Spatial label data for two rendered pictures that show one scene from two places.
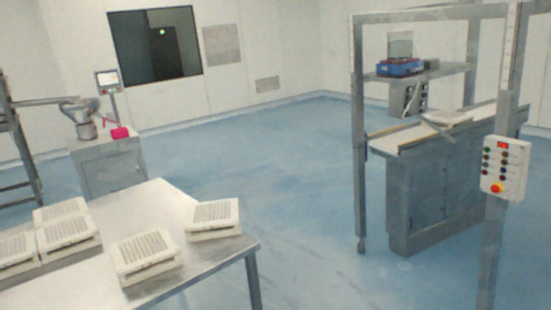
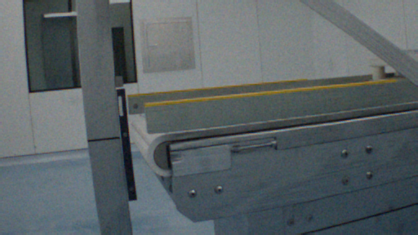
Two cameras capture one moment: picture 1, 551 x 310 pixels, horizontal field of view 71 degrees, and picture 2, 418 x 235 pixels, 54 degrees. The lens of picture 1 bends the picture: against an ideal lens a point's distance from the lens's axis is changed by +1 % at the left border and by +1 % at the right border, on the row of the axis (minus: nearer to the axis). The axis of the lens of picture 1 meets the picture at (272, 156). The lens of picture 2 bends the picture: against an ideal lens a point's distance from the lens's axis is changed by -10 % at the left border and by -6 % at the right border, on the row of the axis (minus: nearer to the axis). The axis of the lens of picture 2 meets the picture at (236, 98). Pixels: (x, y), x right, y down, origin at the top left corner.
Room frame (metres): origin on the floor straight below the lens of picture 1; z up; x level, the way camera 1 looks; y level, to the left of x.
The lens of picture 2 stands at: (1.73, -0.94, 0.95)
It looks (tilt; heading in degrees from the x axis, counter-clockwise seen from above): 4 degrees down; 8
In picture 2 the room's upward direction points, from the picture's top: 4 degrees counter-clockwise
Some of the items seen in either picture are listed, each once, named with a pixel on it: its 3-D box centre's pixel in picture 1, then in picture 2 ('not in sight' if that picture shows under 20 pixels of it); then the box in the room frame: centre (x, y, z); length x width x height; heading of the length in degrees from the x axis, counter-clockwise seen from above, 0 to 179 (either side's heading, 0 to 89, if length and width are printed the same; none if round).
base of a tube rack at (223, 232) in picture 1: (214, 222); not in sight; (1.62, 0.31, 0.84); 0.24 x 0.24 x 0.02; 4
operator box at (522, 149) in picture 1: (504, 167); not in sight; (1.51, -0.99, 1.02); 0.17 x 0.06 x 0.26; 26
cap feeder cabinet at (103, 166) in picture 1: (111, 171); not in sight; (3.77, 1.68, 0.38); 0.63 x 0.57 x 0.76; 119
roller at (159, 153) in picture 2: not in sight; (153, 140); (2.34, -0.73, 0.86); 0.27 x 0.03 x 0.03; 26
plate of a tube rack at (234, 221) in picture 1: (212, 213); not in sight; (1.62, 0.31, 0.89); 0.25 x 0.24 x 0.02; 4
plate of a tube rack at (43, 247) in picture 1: (66, 231); not in sight; (1.61, 0.99, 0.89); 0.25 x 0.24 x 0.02; 31
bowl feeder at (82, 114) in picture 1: (91, 118); not in sight; (3.80, 1.75, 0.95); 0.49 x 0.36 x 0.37; 119
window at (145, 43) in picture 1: (158, 45); (79, 41); (6.69, 1.67, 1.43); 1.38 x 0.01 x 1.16; 119
